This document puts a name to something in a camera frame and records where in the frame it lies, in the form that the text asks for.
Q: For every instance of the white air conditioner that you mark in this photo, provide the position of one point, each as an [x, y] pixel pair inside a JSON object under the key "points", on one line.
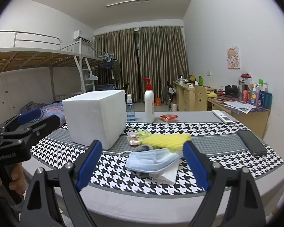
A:
{"points": [[81, 36]]}

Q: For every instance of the blue face mask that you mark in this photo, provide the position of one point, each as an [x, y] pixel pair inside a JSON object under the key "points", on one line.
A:
{"points": [[151, 160]]}

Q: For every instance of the houndstooth table cloth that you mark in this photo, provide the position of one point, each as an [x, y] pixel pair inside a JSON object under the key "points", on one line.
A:
{"points": [[215, 128]]}

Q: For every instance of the cluster of toiletry bottles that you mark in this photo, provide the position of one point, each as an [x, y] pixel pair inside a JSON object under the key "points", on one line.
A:
{"points": [[262, 98]]}

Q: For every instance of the brown curtain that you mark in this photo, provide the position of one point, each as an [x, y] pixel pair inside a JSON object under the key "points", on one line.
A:
{"points": [[118, 61], [163, 61]]}

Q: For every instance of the blue striped mattress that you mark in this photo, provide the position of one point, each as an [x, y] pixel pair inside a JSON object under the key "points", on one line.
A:
{"points": [[105, 87]]}

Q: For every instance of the yellow foam fruit net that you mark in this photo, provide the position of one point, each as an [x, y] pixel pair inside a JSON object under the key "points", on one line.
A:
{"points": [[165, 141]]}

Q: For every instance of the yellow cloth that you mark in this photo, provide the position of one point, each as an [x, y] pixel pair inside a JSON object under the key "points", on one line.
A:
{"points": [[212, 95]]}

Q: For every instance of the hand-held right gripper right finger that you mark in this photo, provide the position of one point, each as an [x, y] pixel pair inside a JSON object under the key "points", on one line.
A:
{"points": [[196, 167]]}

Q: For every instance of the wooden desk with patterned cover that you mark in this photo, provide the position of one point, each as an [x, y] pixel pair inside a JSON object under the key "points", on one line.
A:
{"points": [[255, 120]]}

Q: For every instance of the grey knitted cloth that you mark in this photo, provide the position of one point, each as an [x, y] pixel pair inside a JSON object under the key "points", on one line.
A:
{"points": [[143, 148]]}

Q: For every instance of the ceiling tube light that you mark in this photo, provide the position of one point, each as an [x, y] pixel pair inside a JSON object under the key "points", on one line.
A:
{"points": [[127, 2]]}

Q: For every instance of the red snack packet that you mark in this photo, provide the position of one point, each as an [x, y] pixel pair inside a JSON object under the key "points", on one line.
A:
{"points": [[168, 118]]}

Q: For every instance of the black folding chair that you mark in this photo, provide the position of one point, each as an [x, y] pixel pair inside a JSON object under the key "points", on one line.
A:
{"points": [[125, 87]]}

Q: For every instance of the wooden desk with drawers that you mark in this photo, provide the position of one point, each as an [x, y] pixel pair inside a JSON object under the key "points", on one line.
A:
{"points": [[185, 98]]}

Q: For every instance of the white metal bunk bed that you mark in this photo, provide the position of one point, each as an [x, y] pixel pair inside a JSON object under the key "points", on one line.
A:
{"points": [[33, 56]]}

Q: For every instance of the green plastic tissue packet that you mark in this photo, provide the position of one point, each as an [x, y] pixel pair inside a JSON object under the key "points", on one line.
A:
{"points": [[137, 137]]}

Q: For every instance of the white bed ladder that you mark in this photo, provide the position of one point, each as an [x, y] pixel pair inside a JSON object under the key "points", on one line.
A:
{"points": [[84, 75]]}

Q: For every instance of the hanging dark clothes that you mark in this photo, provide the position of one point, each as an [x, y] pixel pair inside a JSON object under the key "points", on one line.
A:
{"points": [[111, 68]]}

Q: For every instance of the white tissue paper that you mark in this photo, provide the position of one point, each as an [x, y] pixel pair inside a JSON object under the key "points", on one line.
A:
{"points": [[170, 173]]}

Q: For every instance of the wooden smiley chair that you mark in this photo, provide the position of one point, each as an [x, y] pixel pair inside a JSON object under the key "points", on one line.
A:
{"points": [[200, 99]]}

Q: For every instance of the black headphones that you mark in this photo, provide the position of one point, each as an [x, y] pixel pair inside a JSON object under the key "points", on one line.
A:
{"points": [[232, 90]]}

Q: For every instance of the cartoon wall poster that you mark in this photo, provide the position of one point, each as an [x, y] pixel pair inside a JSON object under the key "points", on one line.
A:
{"points": [[233, 57]]}

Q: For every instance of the white remote control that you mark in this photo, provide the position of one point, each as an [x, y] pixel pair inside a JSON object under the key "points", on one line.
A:
{"points": [[223, 117]]}

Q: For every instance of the orange bag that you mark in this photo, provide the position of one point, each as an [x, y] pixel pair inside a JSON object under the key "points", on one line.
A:
{"points": [[157, 102]]}

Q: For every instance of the white pump lotion bottle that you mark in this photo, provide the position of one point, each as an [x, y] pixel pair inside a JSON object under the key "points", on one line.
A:
{"points": [[149, 106]]}

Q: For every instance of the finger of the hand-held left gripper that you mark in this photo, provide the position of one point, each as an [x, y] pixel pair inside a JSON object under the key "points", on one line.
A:
{"points": [[42, 126], [29, 117]]}

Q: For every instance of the person's left hand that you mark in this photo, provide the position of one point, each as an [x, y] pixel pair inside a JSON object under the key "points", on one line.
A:
{"points": [[17, 179]]}

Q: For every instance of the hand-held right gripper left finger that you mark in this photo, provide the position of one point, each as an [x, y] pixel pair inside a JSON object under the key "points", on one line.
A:
{"points": [[90, 165]]}

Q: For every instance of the black smartphone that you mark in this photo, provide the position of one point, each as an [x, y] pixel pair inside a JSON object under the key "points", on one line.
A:
{"points": [[252, 142]]}

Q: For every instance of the blue spray bottle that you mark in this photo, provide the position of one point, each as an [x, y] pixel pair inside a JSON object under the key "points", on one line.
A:
{"points": [[130, 112]]}

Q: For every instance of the printed paper sheets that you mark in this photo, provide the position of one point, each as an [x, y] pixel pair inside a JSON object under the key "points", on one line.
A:
{"points": [[240, 106]]}

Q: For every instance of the white foam box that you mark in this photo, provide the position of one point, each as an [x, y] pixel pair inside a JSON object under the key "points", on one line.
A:
{"points": [[92, 118]]}

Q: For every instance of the blue plaid quilt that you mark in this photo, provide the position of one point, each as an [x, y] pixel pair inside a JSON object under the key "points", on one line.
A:
{"points": [[54, 110]]}

